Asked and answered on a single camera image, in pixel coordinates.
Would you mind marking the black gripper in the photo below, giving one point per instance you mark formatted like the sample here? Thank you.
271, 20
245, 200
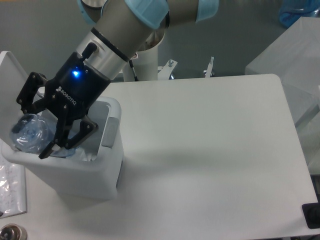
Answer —
75, 86

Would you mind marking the clear plastic water bottle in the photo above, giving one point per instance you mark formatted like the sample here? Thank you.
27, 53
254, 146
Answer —
32, 133

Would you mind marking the white plastic wrapper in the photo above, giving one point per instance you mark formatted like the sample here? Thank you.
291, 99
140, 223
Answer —
81, 155

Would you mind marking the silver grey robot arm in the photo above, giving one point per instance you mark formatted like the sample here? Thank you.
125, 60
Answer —
123, 27

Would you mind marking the white open trash can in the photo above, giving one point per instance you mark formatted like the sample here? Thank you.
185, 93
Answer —
95, 179

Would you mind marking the clear plastic document sleeve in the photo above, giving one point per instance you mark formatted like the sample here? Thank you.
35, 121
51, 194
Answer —
13, 193

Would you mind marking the round metal connector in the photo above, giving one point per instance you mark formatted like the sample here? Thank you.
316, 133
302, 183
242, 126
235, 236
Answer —
13, 232

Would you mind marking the blue water jug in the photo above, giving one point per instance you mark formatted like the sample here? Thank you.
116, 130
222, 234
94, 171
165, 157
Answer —
291, 10

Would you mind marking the black device at edge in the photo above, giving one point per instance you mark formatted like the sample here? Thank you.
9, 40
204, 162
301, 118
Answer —
311, 213

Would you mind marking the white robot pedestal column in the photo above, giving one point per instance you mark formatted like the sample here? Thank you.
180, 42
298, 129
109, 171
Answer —
146, 64

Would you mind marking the white pedestal base frame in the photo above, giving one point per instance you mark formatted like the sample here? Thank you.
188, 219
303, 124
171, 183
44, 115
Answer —
166, 71

